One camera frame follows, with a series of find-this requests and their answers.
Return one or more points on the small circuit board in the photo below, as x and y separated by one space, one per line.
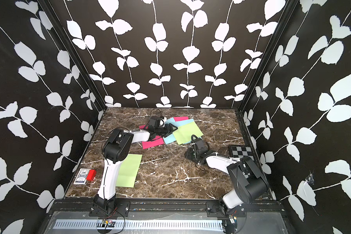
106 224

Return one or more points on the playing card deck box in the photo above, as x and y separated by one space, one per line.
81 178

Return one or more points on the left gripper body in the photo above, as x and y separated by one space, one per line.
161 131

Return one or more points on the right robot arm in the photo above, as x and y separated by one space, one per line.
247 179

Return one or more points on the white perforated rail strip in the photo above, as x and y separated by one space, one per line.
79 224

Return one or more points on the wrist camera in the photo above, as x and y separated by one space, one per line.
199 145
156 121

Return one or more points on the red small box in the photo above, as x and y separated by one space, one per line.
91 175

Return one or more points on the left light blue paper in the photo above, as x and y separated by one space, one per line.
169 139

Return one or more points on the large magenta paper sheet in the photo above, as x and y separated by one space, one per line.
155 139

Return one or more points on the green paper sheet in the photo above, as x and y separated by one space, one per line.
184 133
128 171

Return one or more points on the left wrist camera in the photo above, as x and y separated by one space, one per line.
156 121

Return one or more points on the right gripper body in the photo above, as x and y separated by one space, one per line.
192 155

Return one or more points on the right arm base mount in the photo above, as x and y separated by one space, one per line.
220 210

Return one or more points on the right light blue paper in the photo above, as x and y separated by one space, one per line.
184 122

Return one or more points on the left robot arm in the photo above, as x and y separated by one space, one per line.
115 150

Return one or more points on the light blue paper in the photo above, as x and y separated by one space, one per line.
169 139
184 122

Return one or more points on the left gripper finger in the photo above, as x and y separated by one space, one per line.
170 127
167 133

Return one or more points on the small magenta paper sheet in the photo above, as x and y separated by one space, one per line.
180 118

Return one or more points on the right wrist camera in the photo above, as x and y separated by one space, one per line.
199 145

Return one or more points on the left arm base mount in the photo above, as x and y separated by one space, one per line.
111 209

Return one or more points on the checkerboard calibration plate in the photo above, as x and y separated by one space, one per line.
237 151

